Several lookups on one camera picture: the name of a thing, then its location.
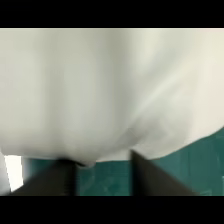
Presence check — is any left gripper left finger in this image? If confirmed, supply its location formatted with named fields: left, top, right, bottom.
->
left=12, top=158, right=80, bottom=197

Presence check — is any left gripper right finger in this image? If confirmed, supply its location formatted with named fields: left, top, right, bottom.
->
left=130, top=149, right=200, bottom=197

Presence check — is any white garment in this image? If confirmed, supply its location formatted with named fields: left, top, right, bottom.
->
left=0, top=27, right=224, bottom=197

